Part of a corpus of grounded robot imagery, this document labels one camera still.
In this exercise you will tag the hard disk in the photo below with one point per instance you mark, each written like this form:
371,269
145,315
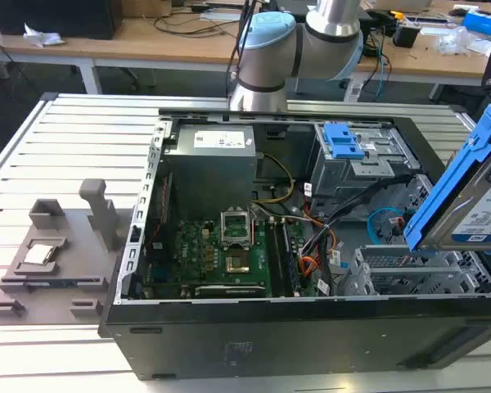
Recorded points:
446,192

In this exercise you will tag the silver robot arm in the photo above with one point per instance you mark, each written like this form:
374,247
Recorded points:
266,53

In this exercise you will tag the metal disk bay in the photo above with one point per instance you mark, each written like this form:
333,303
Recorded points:
393,282

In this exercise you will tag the black RAM slot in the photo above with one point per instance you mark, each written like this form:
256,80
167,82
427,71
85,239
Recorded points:
275,258
291,262

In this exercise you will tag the blue cardboard box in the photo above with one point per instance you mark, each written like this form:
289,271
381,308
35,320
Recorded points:
480,22

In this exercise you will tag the clear plastic bag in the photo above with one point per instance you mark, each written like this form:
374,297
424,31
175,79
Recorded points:
454,41

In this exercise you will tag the small black box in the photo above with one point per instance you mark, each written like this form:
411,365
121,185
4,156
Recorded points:
405,36

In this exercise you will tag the grey metal drive cage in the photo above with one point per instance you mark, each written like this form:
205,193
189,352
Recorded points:
376,163

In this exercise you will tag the blue plastic drive latch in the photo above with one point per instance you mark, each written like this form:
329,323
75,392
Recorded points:
343,141

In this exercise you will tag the grey power supply unit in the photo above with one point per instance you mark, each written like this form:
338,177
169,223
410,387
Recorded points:
213,172

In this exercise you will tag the CPU socket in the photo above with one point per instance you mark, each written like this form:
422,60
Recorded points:
237,264

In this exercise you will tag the wooden desk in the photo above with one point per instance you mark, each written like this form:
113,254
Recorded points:
147,49

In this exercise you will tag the green motherboard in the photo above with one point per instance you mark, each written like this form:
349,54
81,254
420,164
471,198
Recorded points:
196,254

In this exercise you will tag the black PC case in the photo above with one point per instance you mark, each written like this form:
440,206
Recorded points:
270,344

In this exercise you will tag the large black box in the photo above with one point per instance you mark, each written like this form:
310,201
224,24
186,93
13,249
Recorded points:
53,16

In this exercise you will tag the crumpled white paper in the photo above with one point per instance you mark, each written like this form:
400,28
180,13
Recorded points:
41,37

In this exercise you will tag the grey parts rack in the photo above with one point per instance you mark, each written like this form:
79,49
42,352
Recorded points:
77,262

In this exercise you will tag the RAM stick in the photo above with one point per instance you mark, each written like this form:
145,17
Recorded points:
65,282

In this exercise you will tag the silver CPU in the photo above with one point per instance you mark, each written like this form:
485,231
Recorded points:
40,254

